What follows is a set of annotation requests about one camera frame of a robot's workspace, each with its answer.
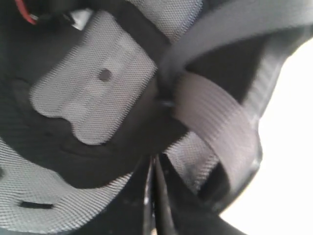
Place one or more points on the black helmet with tinted visor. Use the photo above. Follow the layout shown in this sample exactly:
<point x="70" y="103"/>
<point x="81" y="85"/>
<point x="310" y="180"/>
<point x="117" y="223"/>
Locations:
<point x="90" y="87"/>

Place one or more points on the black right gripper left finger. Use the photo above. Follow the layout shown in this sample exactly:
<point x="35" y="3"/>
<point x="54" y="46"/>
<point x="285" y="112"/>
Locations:
<point x="131" y="211"/>

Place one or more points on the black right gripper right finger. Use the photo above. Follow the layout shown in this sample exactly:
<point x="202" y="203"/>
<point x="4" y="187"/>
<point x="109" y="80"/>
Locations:
<point x="178" y="211"/>

